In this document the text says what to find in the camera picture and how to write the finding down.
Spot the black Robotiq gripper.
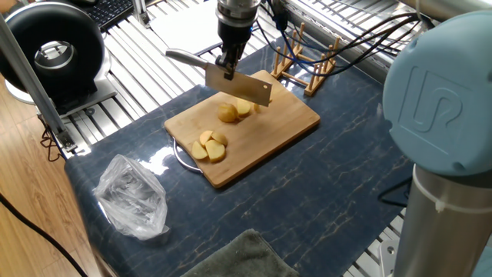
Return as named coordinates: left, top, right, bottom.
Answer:
left=214, top=18, right=254, bottom=81

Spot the steel cleaver knife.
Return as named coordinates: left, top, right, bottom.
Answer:
left=165, top=48, right=273, bottom=108

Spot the potato half with skin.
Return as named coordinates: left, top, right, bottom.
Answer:
left=217, top=102, right=239, bottom=124

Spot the white paper pad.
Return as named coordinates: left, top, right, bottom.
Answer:
left=148, top=0, right=254, bottom=62

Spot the wooden cutting board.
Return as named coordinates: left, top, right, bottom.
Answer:
left=164, top=69, right=321, bottom=189

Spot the wooden peg rack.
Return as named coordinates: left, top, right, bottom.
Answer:
left=270, top=22, right=342, bottom=97

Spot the black keyboard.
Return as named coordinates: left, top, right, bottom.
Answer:
left=82, top=0, right=135, bottom=31

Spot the dark blue marbled mat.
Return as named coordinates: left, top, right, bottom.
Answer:
left=64, top=32, right=414, bottom=277

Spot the clear plastic bag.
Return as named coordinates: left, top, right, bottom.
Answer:
left=93, top=154, right=170, bottom=242

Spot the grey-green towel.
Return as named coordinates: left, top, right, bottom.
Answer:
left=180, top=229, right=301, bottom=277

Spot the perforated aluminium plate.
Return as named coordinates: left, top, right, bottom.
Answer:
left=379, top=240, right=401, bottom=277

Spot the black gripper cable bundle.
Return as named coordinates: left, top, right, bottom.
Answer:
left=255, top=0, right=424, bottom=78

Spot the short aluminium post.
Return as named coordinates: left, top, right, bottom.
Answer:
left=132, top=0, right=151, bottom=28

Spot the slanted aluminium post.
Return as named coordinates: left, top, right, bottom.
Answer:
left=0, top=15, right=78, bottom=153

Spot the tangled black cable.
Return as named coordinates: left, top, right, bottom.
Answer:
left=39, top=115, right=65, bottom=162

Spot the hanging black cable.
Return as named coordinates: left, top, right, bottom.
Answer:
left=377, top=176, right=412, bottom=208

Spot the black ring-shaped device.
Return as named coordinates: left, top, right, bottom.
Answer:
left=0, top=2, right=118, bottom=118

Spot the black floor cable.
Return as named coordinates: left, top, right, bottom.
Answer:
left=0, top=192, right=89, bottom=277

